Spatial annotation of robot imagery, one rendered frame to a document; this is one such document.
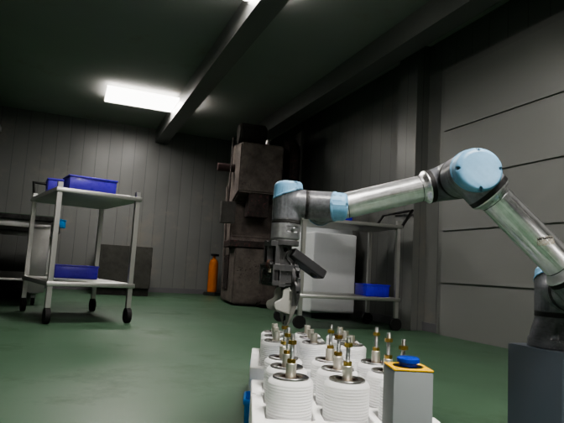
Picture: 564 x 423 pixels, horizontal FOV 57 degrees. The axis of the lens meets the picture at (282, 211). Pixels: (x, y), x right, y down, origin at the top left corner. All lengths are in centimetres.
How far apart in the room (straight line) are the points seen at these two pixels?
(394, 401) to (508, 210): 67
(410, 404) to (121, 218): 810
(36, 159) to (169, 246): 246
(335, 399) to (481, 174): 67
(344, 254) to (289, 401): 464
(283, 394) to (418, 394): 28
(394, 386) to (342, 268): 474
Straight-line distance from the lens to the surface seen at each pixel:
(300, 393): 109
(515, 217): 144
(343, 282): 568
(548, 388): 161
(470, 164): 140
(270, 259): 131
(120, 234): 884
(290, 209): 131
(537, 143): 417
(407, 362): 97
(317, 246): 551
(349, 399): 111
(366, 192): 148
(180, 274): 898
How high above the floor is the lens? 47
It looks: 7 degrees up
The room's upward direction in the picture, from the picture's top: 3 degrees clockwise
